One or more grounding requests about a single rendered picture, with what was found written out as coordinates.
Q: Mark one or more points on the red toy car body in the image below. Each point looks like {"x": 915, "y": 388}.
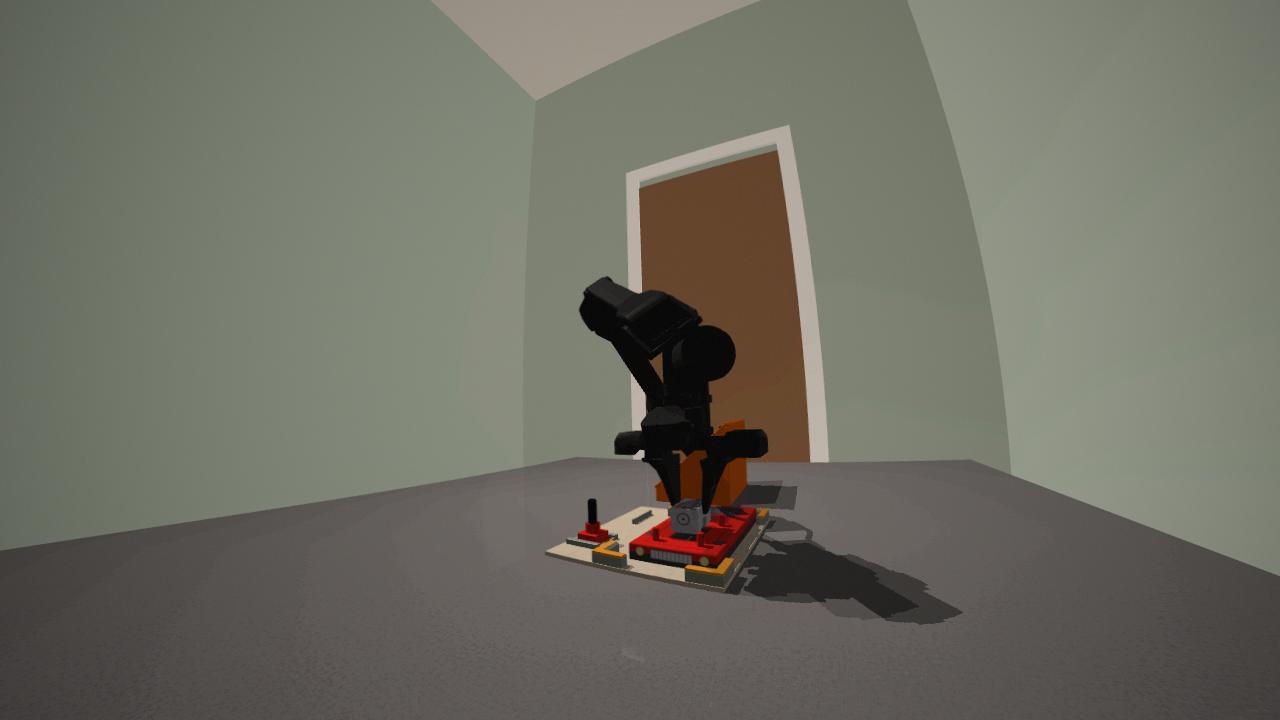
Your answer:
{"x": 708, "y": 548}

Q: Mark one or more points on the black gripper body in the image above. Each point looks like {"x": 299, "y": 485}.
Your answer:
{"x": 749, "y": 443}

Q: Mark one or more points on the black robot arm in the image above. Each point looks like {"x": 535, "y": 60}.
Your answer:
{"x": 641, "y": 326}

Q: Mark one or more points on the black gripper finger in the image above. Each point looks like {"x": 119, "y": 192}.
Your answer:
{"x": 668, "y": 469}
{"x": 712, "y": 472}

